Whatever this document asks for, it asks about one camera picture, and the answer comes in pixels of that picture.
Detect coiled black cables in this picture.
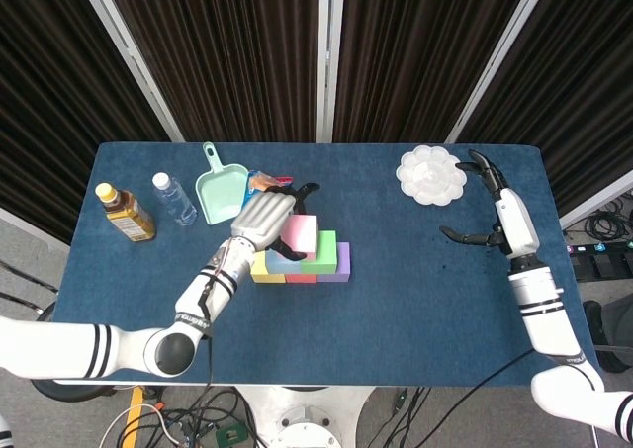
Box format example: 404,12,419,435
583,188,633,244

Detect purple cube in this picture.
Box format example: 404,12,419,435
316,241,352,285

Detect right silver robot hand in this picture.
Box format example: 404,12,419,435
439,149,541,260

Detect blue table cloth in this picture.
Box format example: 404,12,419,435
37,141,604,389

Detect yellow floor tape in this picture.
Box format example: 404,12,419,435
123,387,145,437

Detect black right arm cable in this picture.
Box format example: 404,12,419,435
434,347,538,409

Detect black floor cable bundle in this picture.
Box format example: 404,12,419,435
365,387,431,448
98,386,268,448

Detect pink cube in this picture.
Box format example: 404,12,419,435
279,214,318,262

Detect yellow cube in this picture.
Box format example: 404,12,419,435
250,252,287,285

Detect white flower-shaped paint palette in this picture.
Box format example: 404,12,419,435
395,144,469,207

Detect green circuit board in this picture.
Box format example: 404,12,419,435
215,421,248,447

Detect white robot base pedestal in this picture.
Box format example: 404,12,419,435
231,386,377,448

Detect mint green dustpan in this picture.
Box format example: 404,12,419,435
194,141,250,226

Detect black office chair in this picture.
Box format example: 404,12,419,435
583,297,633,375

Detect blue snack bag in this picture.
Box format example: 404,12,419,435
242,169,294,210

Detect amber tea bottle yellow label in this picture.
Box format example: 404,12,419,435
95,182,157,243

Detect light blue cube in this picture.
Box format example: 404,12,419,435
265,249,303,275

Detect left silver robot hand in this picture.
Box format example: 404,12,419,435
230,183,321,262

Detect green cube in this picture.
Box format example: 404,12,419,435
300,229,338,275

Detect clear plastic water bottle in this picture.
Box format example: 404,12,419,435
151,171,198,227

